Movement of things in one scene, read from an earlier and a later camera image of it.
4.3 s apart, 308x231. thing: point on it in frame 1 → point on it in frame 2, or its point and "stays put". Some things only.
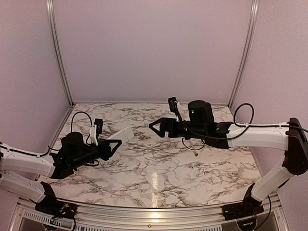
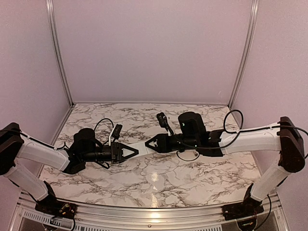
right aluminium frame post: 254,11 stays put
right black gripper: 165,121 → 156,148
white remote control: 124,135 → 142,149
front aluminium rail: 276,218 stays put
